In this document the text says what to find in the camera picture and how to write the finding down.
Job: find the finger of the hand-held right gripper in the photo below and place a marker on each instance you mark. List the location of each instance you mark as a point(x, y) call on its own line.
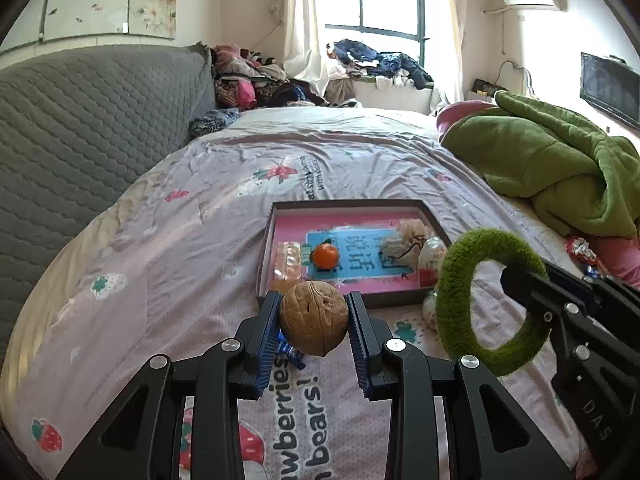
point(575, 280)
point(540, 292)

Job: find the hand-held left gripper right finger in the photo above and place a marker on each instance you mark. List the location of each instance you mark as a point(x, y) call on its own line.
point(357, 340)

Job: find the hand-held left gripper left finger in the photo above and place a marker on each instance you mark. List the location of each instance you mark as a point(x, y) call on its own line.
point(267, 340)

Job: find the brown walnut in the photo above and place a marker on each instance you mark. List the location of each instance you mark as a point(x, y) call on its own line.
point(312, 315)

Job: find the shallow dark cardboard box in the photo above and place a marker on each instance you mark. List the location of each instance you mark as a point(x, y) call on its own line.
point(390, 299)

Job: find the red white egg-shaped candy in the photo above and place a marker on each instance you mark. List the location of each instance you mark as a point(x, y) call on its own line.
point(432, 255)
point(429, 310)

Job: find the orange bread packet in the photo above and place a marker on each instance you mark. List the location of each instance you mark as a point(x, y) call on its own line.
point(289, 265)

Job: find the blue snack packet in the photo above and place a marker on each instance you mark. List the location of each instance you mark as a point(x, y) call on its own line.
point(291, 355)

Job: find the shiny red candy wrapper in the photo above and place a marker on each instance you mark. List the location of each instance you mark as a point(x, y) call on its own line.
point(580, 250)

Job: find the pink cloth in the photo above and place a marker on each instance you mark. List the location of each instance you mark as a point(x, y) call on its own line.
point(617, 257)

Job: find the orange tangerine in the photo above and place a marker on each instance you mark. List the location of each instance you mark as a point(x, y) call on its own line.
point(326, 256)

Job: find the pink and blue book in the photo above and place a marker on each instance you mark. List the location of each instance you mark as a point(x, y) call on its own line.
point(295, 230)

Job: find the green fleece blanket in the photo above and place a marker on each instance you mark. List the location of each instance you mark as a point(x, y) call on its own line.
point(550, 160)

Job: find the pink pillow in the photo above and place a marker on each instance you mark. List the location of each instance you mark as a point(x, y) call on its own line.
point(457, 112)

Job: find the small dark box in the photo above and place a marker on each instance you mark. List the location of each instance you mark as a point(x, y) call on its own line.
point(484, 86)

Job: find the dark patterned cloth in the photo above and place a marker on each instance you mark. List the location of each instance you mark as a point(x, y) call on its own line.
point(215, 121)

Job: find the pile of mixed clothes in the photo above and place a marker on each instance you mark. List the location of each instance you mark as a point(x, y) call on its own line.
point(250, 80)

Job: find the grey quilted headboard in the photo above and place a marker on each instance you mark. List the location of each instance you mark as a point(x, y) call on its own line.
point(85, 150)

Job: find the pile of blue clothes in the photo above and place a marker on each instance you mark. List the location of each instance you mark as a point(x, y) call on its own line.
point(385, 62)

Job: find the cream curtain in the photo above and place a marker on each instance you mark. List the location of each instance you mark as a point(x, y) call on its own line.
point(450, 30)
point(305, 20)

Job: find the black wall television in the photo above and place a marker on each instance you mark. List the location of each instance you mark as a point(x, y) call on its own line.
point(607, 87)

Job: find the floral wall panel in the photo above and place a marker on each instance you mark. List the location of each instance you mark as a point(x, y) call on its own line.
point(100, 5)

